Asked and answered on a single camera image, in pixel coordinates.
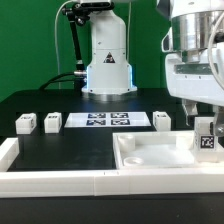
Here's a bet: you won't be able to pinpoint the white U-shaped fence wall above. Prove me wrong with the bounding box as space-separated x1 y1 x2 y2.
0 138 224 198

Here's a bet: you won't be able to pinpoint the white square tabletop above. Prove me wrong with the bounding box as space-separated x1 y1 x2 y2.
113 131 224 169

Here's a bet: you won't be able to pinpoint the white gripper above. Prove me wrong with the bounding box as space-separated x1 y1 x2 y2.
165 54 224 137

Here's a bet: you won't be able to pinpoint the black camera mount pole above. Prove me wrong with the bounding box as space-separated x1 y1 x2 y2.
61 2 88 78

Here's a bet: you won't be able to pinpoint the black cables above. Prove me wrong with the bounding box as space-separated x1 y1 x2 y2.
39 72 88 91

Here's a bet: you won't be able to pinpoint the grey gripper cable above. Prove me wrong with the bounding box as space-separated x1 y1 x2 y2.
207 13 224 91

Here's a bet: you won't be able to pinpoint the white sheet with fiducial tags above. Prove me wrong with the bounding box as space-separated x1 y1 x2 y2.
65 112 151 128

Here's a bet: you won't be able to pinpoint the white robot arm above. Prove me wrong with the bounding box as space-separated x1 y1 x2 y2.
79 0 224 136

